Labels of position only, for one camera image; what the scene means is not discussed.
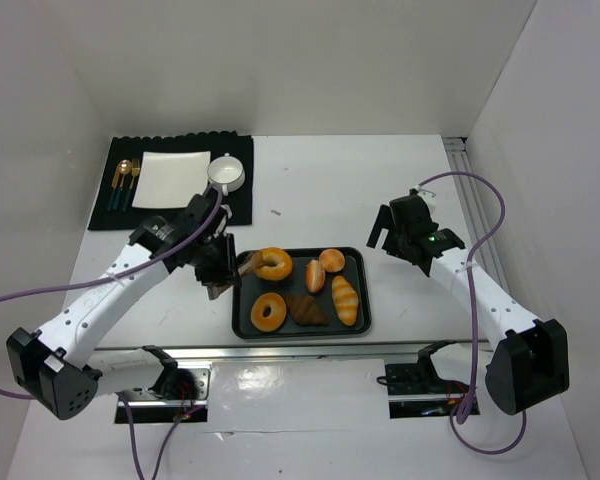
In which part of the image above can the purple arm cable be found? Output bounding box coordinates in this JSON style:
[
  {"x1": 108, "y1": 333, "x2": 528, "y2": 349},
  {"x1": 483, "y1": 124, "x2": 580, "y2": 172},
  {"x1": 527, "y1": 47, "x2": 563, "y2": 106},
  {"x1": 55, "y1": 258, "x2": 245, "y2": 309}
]
[
  {"x1": 413, "y1": 170, "x2": 527, "y2": 455},
  {"x1": 0, "y1": 185, "x2": 225, "y2": 480}
]

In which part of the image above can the aluminium rail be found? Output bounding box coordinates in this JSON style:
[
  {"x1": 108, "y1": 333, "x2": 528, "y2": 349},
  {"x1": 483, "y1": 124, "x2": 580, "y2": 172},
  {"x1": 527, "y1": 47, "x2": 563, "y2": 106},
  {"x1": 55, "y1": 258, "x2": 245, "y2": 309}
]
[
  {"x1": 54, "y1": 339, "x2": 496, "y2": 362},
  {"x1": 442, "y1": 137, "x2": 509, "y2": 293}
]

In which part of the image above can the aluminium rail front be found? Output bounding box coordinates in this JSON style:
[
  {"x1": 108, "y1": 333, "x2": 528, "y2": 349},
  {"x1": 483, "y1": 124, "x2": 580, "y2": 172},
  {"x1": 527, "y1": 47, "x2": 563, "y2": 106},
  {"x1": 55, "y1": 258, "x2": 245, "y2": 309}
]
[{"x1": 54, "y1": 339, "x2": 496, "y2": 362}]

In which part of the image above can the orange glazed donut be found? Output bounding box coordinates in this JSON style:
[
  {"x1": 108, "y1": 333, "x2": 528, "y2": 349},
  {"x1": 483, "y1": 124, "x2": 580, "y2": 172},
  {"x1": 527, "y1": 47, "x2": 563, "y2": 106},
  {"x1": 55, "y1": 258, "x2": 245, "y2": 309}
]
[{"x1": 252, "y1": 247, "x2": 293, "y2": 282}]

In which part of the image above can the gold fork green handle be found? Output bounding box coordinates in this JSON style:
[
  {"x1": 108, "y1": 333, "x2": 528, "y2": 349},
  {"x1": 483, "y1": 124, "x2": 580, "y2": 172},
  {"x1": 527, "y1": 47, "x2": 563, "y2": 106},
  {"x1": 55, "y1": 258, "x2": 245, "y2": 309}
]
[{"x1": 122, "y1": 158, "x2": 141, "y2": 211}]

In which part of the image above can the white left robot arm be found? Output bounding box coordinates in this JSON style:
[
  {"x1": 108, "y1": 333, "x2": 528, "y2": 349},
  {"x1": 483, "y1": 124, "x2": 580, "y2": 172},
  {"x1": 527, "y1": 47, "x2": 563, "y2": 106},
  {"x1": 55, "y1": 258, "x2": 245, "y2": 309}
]
[{"x1": 6, "y1": 187, "x2": 245, "y2": 420}]

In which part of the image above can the gold knife green handle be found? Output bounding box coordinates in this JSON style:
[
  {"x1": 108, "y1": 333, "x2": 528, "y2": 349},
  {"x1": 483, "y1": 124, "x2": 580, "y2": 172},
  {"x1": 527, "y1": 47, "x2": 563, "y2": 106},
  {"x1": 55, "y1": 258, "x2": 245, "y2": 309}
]
[{"x1": 106, "y1": 165, "x2": 121, "y2": 211}]

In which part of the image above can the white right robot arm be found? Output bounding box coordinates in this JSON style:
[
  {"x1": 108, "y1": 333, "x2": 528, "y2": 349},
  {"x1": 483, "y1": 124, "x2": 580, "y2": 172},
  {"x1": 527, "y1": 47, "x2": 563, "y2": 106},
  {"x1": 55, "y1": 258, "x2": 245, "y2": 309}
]
[{"x1": 367, "y1": 190, "x2": 570, "y2": 415}]

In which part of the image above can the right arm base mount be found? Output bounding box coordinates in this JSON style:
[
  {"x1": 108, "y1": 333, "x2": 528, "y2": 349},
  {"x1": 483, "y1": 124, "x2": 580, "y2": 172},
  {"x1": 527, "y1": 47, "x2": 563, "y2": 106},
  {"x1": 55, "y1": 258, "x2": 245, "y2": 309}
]
[{"x1": 376, "y1": 341, "x2": 469, "y2": 419}]

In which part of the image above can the white square plate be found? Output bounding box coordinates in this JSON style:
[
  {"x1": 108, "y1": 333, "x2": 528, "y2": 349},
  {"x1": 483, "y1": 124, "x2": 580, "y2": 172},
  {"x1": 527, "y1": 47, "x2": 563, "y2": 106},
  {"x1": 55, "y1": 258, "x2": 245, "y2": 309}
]
[{"x1": 132, "y1": 151, "x2": 211, "y2": 210}]

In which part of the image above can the white cup with handle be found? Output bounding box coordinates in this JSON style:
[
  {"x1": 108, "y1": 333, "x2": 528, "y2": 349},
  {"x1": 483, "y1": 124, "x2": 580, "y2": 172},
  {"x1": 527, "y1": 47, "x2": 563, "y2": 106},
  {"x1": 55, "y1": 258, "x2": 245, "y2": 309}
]
[{"x1": 207, "y1": 155, "x2": 246, "y2": 196}]

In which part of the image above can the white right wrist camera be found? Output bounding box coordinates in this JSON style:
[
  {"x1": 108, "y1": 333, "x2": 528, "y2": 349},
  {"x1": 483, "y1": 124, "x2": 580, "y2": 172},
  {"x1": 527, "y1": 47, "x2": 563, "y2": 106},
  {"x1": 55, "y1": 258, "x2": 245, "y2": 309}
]
[{"x1": 411, "y1": 185, "x2": 438, "y2": 210}]

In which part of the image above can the dark chocolate croissant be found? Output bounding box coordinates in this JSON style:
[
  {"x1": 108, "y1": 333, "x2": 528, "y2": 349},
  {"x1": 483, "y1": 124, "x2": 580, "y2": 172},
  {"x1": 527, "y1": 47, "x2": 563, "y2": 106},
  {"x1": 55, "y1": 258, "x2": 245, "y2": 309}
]
[{"x1": 283, "y1": 294, "x2": 329, "y2": 327}]

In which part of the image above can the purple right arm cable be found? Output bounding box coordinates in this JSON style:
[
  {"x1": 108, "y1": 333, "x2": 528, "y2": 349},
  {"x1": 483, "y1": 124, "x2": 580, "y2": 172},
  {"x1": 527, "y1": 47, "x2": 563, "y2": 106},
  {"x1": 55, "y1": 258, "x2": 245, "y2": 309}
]
[{"x1": 413, "y1": 170, "x2": 527, "y2": 455}]

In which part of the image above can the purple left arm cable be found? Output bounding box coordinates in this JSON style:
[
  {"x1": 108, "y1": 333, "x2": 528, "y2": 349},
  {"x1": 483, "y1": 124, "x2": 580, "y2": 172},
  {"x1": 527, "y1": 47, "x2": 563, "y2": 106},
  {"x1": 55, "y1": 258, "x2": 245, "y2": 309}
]
[{"x1": 0, "y1": 185, "x2": 225, "y2": 480}]

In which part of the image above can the gold spoon green handle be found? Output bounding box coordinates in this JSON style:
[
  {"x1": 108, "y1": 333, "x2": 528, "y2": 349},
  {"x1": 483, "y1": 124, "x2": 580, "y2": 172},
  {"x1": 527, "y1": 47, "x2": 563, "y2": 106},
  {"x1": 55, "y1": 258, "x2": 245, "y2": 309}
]
[{"x1": 109, "y1": 160, "x2": 132, "y2": 210}]

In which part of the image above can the aluminium rail right side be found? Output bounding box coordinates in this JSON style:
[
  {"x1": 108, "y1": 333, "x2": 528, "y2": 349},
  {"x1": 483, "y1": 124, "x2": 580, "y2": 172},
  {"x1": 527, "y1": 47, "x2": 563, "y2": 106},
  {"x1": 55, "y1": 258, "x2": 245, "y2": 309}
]
[{"x1": 442, "y1": 137, "x2": 509, "y2": 293}]

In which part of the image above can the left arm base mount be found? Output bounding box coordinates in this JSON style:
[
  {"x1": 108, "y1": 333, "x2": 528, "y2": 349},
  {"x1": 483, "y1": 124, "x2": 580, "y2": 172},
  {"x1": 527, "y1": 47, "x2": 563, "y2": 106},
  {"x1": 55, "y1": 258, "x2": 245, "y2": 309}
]
[{"x1": 113, "y1": 345, "x2": 210, "y2": 424}]

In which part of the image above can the round orange bun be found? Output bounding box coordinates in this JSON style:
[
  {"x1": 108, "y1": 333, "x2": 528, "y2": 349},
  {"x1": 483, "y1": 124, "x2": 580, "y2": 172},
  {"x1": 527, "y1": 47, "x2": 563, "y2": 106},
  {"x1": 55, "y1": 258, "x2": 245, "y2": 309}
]
[{"x1": 318, "y1": 248, "x2": 346, "y2": 273}]

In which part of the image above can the striped orange bread roll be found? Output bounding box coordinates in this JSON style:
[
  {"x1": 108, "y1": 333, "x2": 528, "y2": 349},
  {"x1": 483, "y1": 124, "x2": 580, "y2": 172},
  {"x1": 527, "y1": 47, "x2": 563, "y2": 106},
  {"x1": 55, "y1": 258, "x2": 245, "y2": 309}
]
[{"x1": 332, "y1": 275, "x2": 359, "y2": 327}]

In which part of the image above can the black baking tray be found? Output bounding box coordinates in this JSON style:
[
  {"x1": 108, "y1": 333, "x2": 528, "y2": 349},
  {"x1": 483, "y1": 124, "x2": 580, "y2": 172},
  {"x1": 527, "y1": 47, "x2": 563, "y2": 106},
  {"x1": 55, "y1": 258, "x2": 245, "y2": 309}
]
[{"x1": 232, "y1": 247, "x2": 372, "y2": 340}]

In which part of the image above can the split orange bun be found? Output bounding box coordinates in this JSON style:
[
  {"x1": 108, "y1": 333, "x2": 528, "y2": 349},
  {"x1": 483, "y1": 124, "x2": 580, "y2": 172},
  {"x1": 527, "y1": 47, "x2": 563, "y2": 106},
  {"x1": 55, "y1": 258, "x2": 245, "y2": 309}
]
[{"x1": 305, "y1": 259, "x2": 326, "y2": 294}]

